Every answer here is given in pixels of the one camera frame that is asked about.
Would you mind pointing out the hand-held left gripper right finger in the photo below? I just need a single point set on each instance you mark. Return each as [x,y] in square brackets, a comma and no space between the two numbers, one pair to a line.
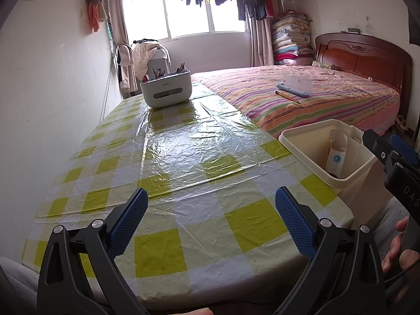
[295,226]

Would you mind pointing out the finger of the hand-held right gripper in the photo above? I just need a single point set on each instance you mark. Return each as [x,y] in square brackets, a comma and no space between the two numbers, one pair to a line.
[405,149]
[377,146]

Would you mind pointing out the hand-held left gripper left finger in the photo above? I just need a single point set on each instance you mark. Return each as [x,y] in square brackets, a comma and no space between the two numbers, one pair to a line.
[128,223]

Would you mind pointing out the cream plastic bin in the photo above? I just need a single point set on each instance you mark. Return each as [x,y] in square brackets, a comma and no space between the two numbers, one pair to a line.
[308,151]

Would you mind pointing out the person's right hand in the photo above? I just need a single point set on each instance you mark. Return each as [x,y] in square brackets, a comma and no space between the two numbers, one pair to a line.
[395,246]

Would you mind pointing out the beige fuzzy slippers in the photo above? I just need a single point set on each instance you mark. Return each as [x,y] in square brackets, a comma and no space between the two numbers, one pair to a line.
[402,122]

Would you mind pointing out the person's right leg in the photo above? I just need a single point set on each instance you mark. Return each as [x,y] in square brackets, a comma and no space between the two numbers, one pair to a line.
[390,223]

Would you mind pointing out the person's leg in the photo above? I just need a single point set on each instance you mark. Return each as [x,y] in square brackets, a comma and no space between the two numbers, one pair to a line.
[390,223]
[18,288]

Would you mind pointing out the wooden bed headboard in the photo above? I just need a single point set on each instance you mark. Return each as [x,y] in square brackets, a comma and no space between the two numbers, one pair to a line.
[370,62]

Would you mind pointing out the floral patterned cloth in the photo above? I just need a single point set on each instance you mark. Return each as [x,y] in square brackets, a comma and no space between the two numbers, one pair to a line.
[324,65]

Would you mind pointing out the pencil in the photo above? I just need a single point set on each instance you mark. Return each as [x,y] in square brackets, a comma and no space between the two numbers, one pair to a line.
[288,97]

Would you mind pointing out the small grey dish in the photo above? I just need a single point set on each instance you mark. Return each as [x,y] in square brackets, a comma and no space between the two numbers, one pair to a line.
[353,30]

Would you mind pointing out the person's left leg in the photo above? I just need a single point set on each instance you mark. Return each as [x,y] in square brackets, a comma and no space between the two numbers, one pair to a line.
[18,288]

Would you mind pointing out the stack of folded quilts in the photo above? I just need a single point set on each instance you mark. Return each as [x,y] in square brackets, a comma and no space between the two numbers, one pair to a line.
[292,39]

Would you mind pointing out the white desk organizer box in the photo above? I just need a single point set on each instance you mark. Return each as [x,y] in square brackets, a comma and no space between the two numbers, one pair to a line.
[167,88]

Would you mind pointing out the bed with striped cover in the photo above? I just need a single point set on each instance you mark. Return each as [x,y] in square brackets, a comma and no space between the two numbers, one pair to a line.
[249,88]

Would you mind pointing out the beige hanging garment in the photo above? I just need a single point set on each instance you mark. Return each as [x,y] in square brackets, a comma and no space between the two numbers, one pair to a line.
[126,69]

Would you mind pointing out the beige curtain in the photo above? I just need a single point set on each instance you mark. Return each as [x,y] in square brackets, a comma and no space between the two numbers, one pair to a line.
[116,10]
[262,42]

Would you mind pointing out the bunch of pens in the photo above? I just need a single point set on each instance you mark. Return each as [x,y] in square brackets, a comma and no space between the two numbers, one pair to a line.
[180,69]

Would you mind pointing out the white appliance with cloth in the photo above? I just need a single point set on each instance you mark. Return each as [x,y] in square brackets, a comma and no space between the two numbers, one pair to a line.
[141,59]

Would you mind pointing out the white standing appliance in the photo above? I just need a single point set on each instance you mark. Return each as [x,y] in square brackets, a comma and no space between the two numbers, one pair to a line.
[157,60]

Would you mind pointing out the window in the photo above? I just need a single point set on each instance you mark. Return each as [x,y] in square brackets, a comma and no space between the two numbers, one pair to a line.
[187,13]

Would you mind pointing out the orange cloth on wall hook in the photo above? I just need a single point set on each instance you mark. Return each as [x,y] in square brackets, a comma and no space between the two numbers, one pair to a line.
[94,16]

